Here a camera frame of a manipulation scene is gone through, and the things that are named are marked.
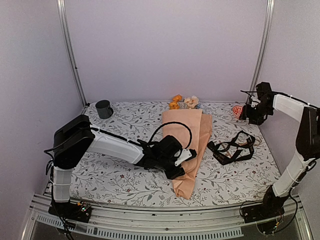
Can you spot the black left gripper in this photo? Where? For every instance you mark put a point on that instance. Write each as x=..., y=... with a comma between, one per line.
x=177, y=173

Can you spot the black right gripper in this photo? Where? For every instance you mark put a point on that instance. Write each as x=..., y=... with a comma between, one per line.
x=245, y=113

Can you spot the black printed ribbon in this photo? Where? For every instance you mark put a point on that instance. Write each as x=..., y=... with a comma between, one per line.
x=231, y=151

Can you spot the peach wrapping paper sheet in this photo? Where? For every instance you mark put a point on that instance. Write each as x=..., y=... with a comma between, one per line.
x=193, y=129

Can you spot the orange fake flower stem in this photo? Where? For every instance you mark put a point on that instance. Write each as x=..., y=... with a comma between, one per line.
x=189, y=102

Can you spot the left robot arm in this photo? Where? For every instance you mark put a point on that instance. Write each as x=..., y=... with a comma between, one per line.
x=80, y=136

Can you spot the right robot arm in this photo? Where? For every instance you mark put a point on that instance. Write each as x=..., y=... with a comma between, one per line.
x=262, y=103

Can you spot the red patterned small dish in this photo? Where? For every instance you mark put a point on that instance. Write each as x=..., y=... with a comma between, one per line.
x=237, y=111

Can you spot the tan ribbon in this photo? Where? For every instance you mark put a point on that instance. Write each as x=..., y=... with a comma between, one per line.
x=242, y=139

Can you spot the dark grey mug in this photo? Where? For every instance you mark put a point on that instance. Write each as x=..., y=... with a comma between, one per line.
x=104, y=109

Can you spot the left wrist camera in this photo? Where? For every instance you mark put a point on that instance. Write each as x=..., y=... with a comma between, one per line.
x=184, y=155

